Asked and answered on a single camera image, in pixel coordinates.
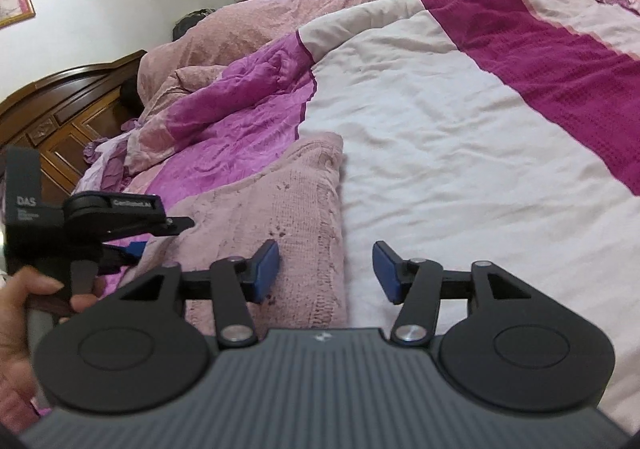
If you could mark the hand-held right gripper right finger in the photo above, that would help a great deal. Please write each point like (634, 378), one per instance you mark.
(390, 274)

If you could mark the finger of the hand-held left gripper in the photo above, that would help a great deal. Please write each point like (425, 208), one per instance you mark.
(125, 216)
(134, 249)

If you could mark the pink knit cardigan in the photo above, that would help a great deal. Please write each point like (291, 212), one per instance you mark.
(280, 189)

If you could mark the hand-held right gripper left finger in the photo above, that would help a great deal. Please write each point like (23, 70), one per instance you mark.
(265, 274)

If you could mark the wooden cabinet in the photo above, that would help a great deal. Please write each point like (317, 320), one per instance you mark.
(55, 104)

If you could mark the purple floral quilt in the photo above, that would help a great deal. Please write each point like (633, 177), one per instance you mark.
(450, 119)

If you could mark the person's left hand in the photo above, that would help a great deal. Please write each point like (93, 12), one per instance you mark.
(15, 329)

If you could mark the dark cloth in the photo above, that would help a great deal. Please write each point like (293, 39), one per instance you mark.
(192, 21)

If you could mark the lavender pillow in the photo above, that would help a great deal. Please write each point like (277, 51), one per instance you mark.
(105, 154)

